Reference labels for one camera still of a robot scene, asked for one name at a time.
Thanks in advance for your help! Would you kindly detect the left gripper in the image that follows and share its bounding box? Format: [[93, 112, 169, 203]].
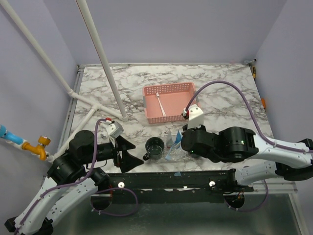
[[83, 134, 145, 172]]

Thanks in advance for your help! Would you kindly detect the dark green mug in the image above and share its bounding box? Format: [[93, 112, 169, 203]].
[[143, 137, 165, 161]]

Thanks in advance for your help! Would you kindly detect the white toothpaste tube red cap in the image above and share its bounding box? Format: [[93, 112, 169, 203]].
[[165, 129, 173, 148]]

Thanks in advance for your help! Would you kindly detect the light blue toothbrush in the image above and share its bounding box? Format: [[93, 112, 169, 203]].
[[165, 142, 180, 161]]

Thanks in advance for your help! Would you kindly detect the pink perforated plastic basket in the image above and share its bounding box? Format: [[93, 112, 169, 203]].
[[142, 82, 196, 124]]

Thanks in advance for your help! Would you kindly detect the blue toothpaste tube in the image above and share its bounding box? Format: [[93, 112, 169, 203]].
[[174, 131, 182, 145]]

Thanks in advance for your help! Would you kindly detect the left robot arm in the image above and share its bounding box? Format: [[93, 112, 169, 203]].
[[4, 130, 143, 235]]

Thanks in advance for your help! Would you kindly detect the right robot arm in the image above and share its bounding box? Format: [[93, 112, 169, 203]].
[[181, 125, 313, 192]]

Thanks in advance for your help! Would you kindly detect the orange clip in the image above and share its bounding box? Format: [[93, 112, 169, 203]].
[[261, 98, 266, 109]]

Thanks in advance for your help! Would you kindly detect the yellow black tool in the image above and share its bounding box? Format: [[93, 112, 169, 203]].
[[252, 66, 256, 79]]

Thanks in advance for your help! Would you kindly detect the yellow brass tap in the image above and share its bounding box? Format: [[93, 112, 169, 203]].
[[22, 136, 51, 161]]

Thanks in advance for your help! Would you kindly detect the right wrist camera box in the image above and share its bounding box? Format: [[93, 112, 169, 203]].
[[182, 104, 204, 127]]

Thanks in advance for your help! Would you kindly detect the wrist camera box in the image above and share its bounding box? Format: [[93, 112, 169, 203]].
[[182, 104, 204, 127], [106, 121, 124, 146]]

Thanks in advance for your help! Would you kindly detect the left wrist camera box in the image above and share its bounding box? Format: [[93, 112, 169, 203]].
[[106, 121, 124, 146]]

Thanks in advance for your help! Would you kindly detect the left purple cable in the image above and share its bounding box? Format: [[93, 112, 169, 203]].
[[13, 117, 139, 235]]

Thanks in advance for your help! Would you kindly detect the purple cable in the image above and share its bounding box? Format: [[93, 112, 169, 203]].
[[184, 81, 313, 213], [13, 117, 139, 235]]

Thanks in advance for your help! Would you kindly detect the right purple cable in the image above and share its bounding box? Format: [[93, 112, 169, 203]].
[[184, 81, 313, 213]]

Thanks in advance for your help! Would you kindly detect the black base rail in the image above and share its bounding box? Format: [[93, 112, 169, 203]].
[[80, 166, 254, 204]]

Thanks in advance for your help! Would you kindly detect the silver corner bracket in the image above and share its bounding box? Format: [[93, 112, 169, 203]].
[[244, 58, 257, 66]]

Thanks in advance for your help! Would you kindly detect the blue hose connector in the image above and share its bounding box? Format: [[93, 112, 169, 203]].
[[0, 125, 24, 145]]

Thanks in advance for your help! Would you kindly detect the white pvc pipe frame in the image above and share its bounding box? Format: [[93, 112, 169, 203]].
[[0, 0, 128, 163]]

